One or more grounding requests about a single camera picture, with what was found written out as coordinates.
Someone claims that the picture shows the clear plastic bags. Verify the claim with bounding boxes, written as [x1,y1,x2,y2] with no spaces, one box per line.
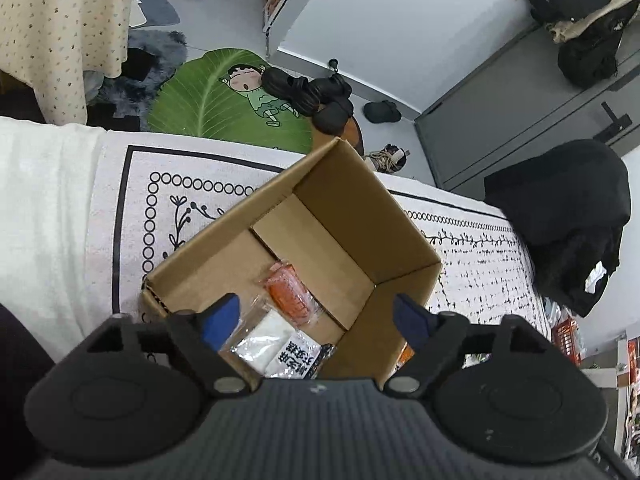
[542,297,566,331]

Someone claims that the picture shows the green leaf cartoon rug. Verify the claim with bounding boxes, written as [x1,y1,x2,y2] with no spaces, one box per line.
[147,48,317,154]

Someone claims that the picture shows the white crumpled tissue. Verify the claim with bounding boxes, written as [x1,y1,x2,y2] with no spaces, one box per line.
[584,260,609,294]

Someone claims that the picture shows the grey-blue floor mat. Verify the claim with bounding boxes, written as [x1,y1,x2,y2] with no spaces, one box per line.
[132,0,181,29]

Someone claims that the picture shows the cream floral cloth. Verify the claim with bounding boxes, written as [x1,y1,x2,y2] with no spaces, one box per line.
[0,0,139,126]

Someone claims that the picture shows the white packet with black print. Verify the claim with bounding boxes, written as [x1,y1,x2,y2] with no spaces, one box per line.
[264,330,322,380]

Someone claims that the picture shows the beige garment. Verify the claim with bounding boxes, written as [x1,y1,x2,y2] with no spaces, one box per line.
[547,0,640,44]

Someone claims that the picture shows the red-orange plastic basket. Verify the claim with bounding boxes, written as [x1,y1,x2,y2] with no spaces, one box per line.
[550,312,584,366]

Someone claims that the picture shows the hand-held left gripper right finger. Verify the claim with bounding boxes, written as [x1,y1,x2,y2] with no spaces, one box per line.
[382,293,562,397]

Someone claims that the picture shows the brown cardboard box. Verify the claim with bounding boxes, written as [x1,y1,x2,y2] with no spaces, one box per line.
[140,137,444,382]

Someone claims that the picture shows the black cabinet handle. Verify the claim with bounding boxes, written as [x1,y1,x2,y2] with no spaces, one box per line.
[594,102,634,144]

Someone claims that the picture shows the beige lace-up sneakers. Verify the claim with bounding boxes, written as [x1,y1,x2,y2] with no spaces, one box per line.
[364,143,411,175]

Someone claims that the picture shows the clear packet with white filling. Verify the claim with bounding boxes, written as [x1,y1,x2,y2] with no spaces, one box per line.
[219,300,293,376]

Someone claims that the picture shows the black hanging coat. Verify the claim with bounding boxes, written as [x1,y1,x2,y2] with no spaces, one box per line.
[482,139,631,319]

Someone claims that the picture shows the white shelf with packets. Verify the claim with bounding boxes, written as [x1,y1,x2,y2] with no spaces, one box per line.
[582,329,640,462]

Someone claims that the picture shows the black jacket pile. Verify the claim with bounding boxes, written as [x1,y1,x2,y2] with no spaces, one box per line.
[522,0,640,89]

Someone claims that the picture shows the grey metal cabinet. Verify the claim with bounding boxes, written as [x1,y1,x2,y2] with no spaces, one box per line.
[414,24,640,194]

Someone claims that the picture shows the plain white towel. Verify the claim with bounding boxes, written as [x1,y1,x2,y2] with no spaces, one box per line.
[0,116,109,350]

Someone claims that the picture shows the black slipper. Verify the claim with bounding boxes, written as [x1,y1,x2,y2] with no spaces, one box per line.
[363,100,403,124]

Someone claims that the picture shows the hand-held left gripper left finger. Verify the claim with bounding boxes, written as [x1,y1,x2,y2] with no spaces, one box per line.
[75,293,252,397]

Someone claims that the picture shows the dark fluffy rug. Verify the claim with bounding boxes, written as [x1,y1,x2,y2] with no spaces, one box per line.
[87,29,187,132]

